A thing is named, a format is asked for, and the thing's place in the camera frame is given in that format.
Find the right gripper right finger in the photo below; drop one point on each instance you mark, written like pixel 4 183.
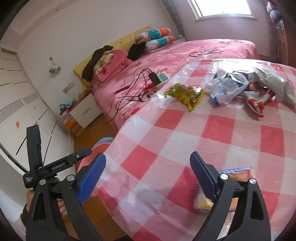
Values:
pixel 250 220

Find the window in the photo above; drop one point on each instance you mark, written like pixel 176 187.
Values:
pixel 211 9

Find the colourful bolster pillow lower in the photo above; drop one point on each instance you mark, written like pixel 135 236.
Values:
pixel 158 43

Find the grey curtain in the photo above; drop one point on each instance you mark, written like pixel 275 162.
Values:
pixel 172 12

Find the colourful bolster pillow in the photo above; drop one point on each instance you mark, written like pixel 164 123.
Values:
pixel 158 43
pixel 151 35

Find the black clothing on bed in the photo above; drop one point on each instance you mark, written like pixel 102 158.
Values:
pixel 136 51

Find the pink folded quilt pillow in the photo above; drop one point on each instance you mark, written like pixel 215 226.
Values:
pixel 117 64

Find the white bedside cabinet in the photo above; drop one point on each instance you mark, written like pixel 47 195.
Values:
pixel 85 111

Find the black silver snack bag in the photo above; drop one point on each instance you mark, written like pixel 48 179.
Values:
pixel 279 85

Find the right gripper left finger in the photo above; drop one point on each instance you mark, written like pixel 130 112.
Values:
pixel 45 221

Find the white power strip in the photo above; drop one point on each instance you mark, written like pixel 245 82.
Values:
pixel 163 79

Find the red white checkered tablecloth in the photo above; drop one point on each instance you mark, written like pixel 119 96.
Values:
pixel 148 186

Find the brown wooden dresser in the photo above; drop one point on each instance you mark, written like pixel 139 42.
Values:
pixel 285 39

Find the floral pillow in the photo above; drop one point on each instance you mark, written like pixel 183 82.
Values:
pixel 102 62

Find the orange boxes on floor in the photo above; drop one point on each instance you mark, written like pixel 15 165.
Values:
pixel 71 124

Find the red white snack wrapper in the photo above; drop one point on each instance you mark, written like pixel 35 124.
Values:
pixel 256 96

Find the white wardrobe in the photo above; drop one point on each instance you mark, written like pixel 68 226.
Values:
pixel 21 107

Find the colourful bolster pillow upper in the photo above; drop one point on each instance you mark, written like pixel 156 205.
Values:
pixel 151 35

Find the yellow green noodle wrapper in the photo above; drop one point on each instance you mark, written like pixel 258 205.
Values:
pixel 186 94

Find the pink bed with blanket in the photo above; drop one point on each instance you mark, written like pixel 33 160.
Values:
pixel 117 108

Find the folded blankets on dresser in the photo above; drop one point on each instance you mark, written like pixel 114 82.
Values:
pixel 274 13

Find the black phone on bed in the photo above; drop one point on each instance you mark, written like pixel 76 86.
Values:
pixel 122 89

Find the black charger adapter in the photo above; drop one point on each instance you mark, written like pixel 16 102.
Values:
pixel 154 78

